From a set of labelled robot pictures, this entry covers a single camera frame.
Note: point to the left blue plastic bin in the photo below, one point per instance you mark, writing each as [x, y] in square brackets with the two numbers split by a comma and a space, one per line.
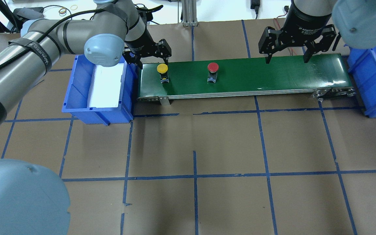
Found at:
[75, 101]

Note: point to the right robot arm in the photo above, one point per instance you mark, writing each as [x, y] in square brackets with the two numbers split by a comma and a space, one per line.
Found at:
[355, 23]

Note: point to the green conveyor belt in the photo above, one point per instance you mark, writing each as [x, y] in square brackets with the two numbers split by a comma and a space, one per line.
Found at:
[323, 77]

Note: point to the aluminium frame post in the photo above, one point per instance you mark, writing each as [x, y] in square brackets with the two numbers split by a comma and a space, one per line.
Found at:
[189, 13]

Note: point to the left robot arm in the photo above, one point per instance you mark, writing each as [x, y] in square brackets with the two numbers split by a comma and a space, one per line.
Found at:
[33, 199]

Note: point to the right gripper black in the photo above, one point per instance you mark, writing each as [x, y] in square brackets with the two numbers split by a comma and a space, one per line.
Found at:
[304, 20]

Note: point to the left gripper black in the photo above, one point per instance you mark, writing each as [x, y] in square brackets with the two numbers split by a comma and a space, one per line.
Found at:
[139, 40]

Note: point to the yellow push button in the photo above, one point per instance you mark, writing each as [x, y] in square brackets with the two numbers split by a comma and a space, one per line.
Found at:
[162, 69]

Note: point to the white foam in left bin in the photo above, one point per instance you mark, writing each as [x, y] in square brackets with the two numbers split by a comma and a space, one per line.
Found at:
[105, 86]

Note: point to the red push button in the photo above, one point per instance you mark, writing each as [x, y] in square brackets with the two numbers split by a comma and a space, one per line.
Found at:
[213, 72]

